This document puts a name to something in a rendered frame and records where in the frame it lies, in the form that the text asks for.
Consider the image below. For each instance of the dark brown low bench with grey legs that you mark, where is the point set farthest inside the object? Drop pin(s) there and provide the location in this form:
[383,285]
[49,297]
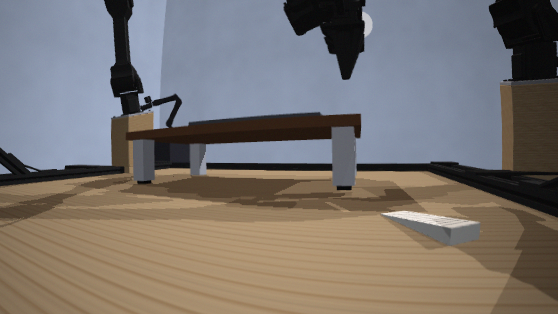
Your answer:
[261,130]

